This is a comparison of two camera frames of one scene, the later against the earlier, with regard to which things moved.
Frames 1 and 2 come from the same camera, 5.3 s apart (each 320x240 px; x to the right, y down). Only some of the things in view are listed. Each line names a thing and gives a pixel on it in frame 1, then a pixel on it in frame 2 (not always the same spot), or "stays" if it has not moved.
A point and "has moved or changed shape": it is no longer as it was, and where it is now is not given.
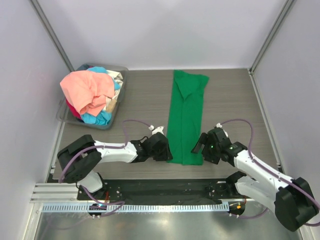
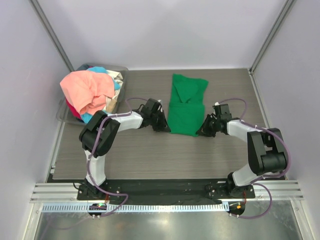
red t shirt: [74, 112] stays
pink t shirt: [88, 91] stays
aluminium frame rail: [54, 193] stays
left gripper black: [166, 154] -> [164, 126]
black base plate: [117, 190] stays
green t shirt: [186, 123] has moved or changed shape
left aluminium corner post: [34, 3] stays
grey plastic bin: [64, 113] stays
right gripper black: [205, 139] -> [204, 131]
